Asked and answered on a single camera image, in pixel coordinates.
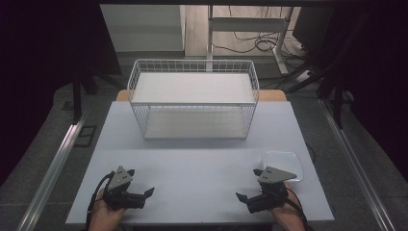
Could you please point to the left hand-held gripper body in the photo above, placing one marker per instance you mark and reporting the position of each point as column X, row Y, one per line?
column 119, row 179

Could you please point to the dark curtain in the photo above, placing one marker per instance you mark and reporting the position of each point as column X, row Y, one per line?
column 378, row 80
column 38, row 64

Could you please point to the white metal desk frame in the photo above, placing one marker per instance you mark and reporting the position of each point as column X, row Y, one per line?
column 247, row 24

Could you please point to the person's left hand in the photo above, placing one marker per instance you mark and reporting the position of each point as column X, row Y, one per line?
column 102, row 218

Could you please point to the person's right hand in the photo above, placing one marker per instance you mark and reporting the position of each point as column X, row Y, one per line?
column 288, row 218

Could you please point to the black floor socket plate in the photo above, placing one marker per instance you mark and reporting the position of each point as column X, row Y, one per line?
column 86, row 136

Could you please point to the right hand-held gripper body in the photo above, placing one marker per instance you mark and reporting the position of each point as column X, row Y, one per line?
column 272, row 175

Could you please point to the white cabinet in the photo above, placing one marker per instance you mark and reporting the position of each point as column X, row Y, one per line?
column 144, row 29

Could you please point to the white power strip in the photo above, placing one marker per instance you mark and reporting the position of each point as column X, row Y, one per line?
column 303, row 75

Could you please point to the black metal stand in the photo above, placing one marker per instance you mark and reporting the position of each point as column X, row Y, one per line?
column 337, row 109
column 77, row 102

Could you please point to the metal floor rail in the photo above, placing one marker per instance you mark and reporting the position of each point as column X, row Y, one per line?
column 352, row 163
column 54, row 166

